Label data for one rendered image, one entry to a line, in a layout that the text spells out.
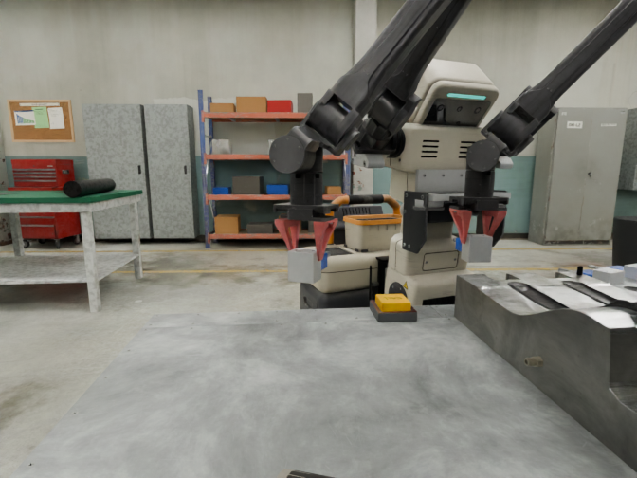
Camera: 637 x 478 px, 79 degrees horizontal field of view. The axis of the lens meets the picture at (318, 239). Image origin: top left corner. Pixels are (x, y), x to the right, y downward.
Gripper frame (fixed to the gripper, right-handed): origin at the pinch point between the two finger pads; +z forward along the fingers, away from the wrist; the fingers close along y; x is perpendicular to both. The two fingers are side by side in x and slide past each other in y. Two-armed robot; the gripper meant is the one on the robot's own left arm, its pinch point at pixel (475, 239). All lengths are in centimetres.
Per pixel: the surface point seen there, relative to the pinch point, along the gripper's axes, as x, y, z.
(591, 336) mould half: -40.0, -5.7, 4.4
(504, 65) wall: 505, 283, -173
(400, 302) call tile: -5.6, -17.6, 11.7
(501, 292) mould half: -16.1, -2.6, 6.8
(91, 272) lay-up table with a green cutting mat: 224, -190, 62
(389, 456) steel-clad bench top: -43, -30, 16
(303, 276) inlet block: -13.3, -37.5, 4.1
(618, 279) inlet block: -3.1, 31.4, 8.5
